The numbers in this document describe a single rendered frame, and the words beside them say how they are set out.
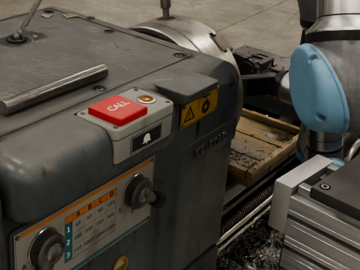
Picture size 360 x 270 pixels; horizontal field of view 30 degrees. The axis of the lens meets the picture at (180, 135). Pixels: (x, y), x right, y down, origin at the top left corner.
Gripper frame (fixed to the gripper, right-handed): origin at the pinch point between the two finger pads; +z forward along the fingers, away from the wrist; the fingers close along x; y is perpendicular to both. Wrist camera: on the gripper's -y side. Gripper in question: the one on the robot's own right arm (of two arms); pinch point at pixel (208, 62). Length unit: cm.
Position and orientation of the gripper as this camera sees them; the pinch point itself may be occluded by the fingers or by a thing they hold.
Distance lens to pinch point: 163.5
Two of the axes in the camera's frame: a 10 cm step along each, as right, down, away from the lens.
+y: 6.0, -3.2, 7.4
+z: -8.0, -3.4, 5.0
